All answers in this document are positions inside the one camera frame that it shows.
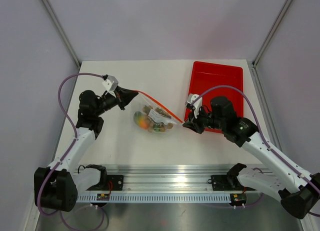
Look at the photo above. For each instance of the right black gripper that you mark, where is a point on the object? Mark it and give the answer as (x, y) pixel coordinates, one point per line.
(194, 123)

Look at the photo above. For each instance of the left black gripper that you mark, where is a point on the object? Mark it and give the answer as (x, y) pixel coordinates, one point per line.
(124, 96)

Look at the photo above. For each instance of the clear orange zip top bag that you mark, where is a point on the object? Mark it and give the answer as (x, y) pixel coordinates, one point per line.
(143, 99)

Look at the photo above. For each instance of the green orange toy mango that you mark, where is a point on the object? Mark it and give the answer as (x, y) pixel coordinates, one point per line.
(141, 120)

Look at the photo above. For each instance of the brown toy longan bunch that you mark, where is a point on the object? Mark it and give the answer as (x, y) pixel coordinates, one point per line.
(158, 116)

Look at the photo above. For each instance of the green toy watermelon ball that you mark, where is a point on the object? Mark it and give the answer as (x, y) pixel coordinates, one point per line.
(159, 128)

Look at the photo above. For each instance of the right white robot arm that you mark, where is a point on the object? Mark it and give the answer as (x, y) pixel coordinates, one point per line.
(295, 188)

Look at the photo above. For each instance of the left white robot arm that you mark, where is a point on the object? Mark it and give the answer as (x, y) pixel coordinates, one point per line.
(55, 187)

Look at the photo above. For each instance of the red plastic tray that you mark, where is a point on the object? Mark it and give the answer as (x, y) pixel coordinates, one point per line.
(221, 87)

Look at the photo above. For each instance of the right small circuit board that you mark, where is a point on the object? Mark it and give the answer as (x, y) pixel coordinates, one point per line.
(239, 198)

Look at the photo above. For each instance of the small circuit board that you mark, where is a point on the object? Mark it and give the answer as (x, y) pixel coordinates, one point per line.
(103, 197)
(239, 198)

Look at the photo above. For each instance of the left small circuit board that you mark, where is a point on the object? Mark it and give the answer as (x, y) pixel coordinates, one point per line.
(103, 197)

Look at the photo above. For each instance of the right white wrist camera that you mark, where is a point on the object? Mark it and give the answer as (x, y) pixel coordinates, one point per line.
(194, 103)

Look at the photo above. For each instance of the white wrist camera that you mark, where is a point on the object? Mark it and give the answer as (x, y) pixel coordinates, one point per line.
(110, 83)
(194, 103)

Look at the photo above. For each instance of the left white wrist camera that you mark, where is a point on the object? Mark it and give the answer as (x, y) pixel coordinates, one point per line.
(110, 83)

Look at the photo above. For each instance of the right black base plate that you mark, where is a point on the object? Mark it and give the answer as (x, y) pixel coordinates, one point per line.
(222, 182)

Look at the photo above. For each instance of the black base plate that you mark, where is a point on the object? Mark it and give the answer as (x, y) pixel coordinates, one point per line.
(117, 182)
(222, 182)

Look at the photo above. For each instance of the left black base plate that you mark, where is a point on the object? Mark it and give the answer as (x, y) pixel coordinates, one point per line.
(117, 182)

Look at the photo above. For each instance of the white slotted cable duct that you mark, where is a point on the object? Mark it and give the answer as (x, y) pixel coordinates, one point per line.
(148, 198)

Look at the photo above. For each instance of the left aluminium corner post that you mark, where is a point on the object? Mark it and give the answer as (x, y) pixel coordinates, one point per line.
(49, 9)

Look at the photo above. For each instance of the aluminium corner post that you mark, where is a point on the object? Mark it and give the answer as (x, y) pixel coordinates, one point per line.
(49, 9)
(272, 32)

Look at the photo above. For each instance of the right aluminium corner post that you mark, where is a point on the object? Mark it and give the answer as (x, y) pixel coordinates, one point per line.
(272, 32)

